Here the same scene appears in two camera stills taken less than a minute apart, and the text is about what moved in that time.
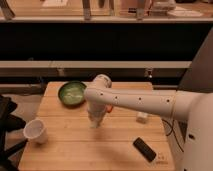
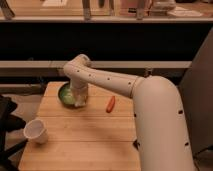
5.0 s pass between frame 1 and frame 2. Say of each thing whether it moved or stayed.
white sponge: moved
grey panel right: stayed
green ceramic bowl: stayed
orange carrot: stayed
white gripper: moved
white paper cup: stayed
